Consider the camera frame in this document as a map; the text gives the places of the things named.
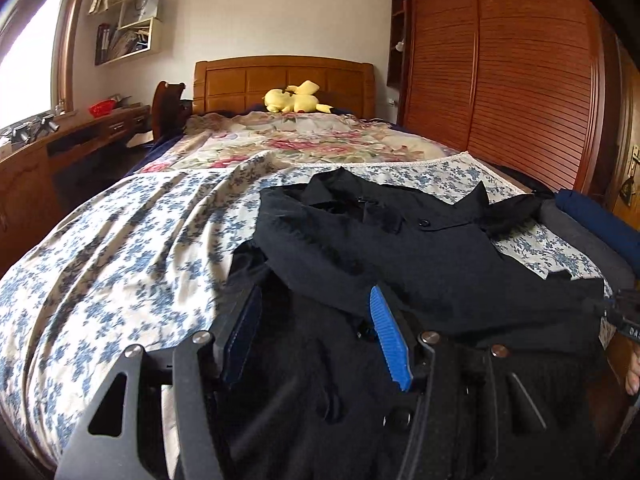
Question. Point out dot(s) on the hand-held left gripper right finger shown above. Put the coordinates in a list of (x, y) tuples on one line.
[(391, 341)]

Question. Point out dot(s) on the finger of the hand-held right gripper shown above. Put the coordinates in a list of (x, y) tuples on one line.
[(602, 305)]

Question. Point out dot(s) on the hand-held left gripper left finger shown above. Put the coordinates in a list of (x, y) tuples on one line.
[(244, 336)]

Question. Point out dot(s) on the black shirt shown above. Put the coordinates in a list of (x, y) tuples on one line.
[(450, 270)]

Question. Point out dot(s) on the person's right hand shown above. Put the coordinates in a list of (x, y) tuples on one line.
[(634, 370)]

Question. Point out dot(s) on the blue folded cloth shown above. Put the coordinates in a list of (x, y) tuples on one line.
[(610, 225)]

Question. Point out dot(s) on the blue floral bed sheet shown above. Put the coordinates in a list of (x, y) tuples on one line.
[(125, 240)]

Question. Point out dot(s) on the pink floral blanket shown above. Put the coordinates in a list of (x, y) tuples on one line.
[(300, 140)]

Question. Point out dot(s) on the dark wooden chair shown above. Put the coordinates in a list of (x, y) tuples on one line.
[(167, 107)]

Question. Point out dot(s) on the yellow plush toy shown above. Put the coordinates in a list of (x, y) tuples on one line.
[(295, 99)]

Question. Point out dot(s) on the wooden headboard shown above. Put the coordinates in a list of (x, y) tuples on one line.
[(235, 82)]

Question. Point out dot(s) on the wooden louvred wardrobe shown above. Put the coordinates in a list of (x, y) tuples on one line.
[(525, 60)]

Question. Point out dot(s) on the wooden desk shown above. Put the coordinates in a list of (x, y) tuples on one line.
[(25, 185)]

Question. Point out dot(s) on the red bowl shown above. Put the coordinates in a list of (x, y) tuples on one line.
[(102, 108)]

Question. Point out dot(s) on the bright window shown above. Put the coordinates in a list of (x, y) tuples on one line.
[(30, 50)]

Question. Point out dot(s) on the white wall shelf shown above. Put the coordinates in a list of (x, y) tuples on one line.
[(132, 25)]

